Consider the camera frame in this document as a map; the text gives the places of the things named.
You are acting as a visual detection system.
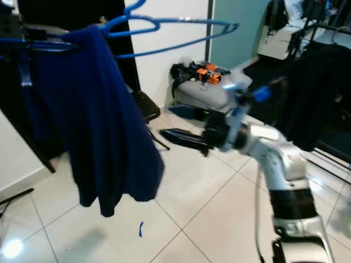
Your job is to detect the black hanging bag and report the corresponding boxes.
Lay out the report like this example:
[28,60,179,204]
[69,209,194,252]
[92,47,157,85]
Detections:
[264,0,288,31]

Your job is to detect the blue plastic hanger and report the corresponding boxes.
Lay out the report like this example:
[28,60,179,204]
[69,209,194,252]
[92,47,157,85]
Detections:
[101,0,240,60]

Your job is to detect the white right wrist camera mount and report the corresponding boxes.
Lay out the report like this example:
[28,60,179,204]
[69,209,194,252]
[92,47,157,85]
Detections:
[222,77,275,118]

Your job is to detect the black device blue lights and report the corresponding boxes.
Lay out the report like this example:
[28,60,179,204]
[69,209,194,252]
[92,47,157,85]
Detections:
[170,61,198,83]

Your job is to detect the white shelf unit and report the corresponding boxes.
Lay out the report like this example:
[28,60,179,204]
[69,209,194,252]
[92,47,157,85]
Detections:
[257,25,302,60]

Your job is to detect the navy blue garment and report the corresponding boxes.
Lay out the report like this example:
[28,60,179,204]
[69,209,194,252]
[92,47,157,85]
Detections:
[27,25,165,217]

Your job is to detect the black metal clothes rack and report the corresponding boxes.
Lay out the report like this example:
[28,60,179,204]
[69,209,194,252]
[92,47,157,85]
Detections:
[280,22,351,187]

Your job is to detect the white cabinet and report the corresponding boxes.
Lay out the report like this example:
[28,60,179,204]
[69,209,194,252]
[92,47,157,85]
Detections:
[0,110,55,201]

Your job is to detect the grey hanging cable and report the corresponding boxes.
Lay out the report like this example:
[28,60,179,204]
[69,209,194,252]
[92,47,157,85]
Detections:
[254,184,267,263]

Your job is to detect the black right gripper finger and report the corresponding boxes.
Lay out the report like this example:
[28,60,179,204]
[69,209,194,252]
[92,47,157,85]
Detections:
[171,139,210,156]
[159,128,208,144]

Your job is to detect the grey upholstered stool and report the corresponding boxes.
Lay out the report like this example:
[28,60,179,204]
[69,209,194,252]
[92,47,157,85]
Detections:
[170,77,253,118]

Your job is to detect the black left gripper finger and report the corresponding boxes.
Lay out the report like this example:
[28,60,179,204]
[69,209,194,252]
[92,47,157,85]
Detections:
[30,41,78,53]
[27,26,67,39]

